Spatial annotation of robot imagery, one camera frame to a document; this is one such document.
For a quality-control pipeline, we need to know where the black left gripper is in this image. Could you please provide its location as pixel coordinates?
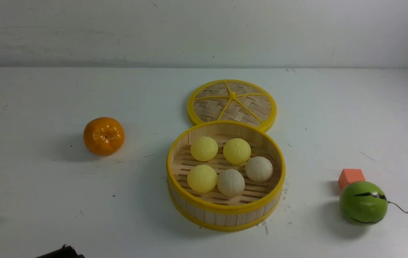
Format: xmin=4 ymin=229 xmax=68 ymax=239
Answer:
xmin=37 ymin=245 xmax=85 ymax=258

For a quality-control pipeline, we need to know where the yellow bun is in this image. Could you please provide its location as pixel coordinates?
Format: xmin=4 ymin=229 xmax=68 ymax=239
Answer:
xmin=222 ymin=138 xmax=251 ymax=165
xmin=187 ymin=164 xmax=217 ymax=193
xmin=190 ymin=137 xmax=219 ymax=162

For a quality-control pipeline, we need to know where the white bun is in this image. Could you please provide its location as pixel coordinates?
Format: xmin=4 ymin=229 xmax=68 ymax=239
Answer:
xmin=245 ymin=156 xmax=274 ymax=182
xmin=217 ymin=169 xmax=245 ymax=198

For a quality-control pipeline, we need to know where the bamboo steamer tray yellow rim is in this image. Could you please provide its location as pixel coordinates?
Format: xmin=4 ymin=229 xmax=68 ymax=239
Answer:
xmin=166 ymin=121 xmax=286 ymax=231

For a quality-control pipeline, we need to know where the woven bamboo steamer lid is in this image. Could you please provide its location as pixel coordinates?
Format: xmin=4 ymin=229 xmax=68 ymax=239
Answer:
xmin=186 ymin=80 xmax=277 ymax=132

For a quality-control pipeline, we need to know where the orange toy tangerine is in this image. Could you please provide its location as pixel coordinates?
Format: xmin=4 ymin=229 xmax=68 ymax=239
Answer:
xmin=83 ymin=116 xmax=125 ymax=156

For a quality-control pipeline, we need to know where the orange foam cube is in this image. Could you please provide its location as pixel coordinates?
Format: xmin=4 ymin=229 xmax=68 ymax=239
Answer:
xmin=337 ymin=168 xmax=366 ymax=190

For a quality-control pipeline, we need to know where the green toy watermelon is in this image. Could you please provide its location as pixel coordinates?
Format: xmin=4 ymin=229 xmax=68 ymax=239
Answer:
xmin=339 ymin=181 xmax=408 ymax=226

